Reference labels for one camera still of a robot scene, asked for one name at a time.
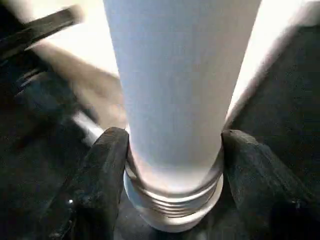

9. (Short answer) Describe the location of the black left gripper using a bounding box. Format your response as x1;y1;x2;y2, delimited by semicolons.
12;67;98;133

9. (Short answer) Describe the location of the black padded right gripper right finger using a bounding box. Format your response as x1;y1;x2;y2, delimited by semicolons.
221;129;320;240

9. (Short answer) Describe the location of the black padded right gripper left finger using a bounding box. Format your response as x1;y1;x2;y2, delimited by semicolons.
47;126;131;240

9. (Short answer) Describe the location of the white plastic children's table top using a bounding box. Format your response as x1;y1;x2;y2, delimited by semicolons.
7;0;320;151

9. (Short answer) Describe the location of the white plastic table leg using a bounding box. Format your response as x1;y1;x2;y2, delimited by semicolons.
102;0;262;234

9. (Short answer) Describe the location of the black plastic work mat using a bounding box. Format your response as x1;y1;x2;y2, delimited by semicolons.
0;25;320;240

